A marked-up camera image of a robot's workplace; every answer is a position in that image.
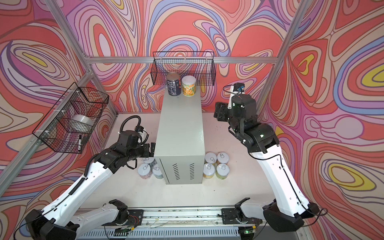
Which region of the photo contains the white lid can back-left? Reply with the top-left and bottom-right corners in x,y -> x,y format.
143,157 -> 157,168

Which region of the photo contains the silver tape roll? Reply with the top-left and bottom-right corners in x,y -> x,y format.
72,114 -> 94,126

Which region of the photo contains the white lid can front-right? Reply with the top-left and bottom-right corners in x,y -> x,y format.
152,164 -> 164,179

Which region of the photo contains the dark blue tomato can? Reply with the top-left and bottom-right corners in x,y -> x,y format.
166,72 -> 181,96

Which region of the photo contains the grey metal cabinet counter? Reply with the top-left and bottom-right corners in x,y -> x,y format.
154,91 -> 206,185

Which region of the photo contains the orange peach can large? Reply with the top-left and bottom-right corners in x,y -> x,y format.
182,76 -> 197,97

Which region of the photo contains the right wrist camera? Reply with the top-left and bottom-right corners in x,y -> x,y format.
233,83 -> 245,93

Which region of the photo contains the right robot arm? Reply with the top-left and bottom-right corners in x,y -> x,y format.
214,94 -> 328,233

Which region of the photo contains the right group can back-left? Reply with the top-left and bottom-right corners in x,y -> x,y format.
205,152 -> 217,166

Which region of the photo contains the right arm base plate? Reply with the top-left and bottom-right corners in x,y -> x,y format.
218,208 -> 263,226

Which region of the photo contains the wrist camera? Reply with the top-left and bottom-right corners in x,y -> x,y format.
233,83 -> 245,93
135,126 -> 148,139

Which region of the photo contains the right group can front-left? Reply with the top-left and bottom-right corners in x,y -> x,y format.
203,163 -> 216,179

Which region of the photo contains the right group can back-right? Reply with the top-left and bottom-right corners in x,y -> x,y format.
217,152 -> 230,164

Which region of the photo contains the black wire basket back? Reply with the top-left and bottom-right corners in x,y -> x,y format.
151,51 -> 216,86

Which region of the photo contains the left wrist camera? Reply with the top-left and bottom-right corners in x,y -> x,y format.
135,126 -> 148,139

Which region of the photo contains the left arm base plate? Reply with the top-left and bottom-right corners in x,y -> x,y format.
103,209 -> 144,227

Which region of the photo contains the black marker pen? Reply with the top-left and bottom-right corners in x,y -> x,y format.
78,135 -> 82,153

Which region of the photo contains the black wire basket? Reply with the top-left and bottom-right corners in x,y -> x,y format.
151,51 -> 216,86
33,83 -> 109,154

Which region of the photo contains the black wire basket left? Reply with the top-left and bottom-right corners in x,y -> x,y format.
33,83 -> 109,154

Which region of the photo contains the white lid can front-left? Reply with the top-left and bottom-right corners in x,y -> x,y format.
138,164 -> 152,179

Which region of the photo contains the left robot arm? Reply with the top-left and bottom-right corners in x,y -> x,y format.
25,115 -> 156,240

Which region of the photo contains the green label can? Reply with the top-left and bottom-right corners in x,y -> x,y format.
216,164 -> 230,180

